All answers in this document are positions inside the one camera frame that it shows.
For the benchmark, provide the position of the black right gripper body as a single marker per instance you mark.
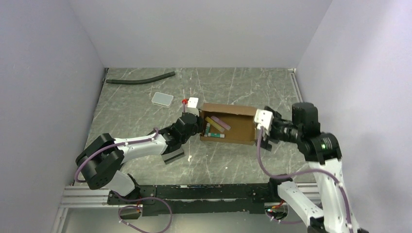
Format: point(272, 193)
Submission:
point(281, 129)

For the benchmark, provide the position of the yellow glue stick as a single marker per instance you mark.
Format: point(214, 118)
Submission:
point(215, 124)

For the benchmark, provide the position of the pink eraser bar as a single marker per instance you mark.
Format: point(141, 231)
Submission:
point(221, 123)

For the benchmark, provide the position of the black foam tube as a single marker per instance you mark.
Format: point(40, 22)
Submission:
point(140, 82)

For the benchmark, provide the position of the black rectangular box centre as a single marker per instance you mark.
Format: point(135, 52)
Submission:
point(170, 157)

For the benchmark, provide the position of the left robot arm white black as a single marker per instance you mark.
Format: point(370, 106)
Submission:
point(100, 163)

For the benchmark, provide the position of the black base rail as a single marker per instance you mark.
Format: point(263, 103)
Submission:
point(253, 198)

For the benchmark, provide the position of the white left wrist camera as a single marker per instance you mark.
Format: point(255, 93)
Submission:
point(191, 105)

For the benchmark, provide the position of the green white glue stick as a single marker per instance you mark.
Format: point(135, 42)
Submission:
point(215, 135)
point(207, 130)

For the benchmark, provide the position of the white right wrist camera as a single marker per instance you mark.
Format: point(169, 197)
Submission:
point(263, 119)

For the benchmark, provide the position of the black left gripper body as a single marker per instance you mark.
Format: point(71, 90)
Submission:
point(197, 128)

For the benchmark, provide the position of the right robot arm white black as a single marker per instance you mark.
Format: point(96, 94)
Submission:
point(323, 155)

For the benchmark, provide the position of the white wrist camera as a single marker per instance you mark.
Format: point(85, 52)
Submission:
point(263, 119)
point(191, 105)

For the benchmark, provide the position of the brown cardboard paper box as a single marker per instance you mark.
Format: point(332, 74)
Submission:
point(240, 118)

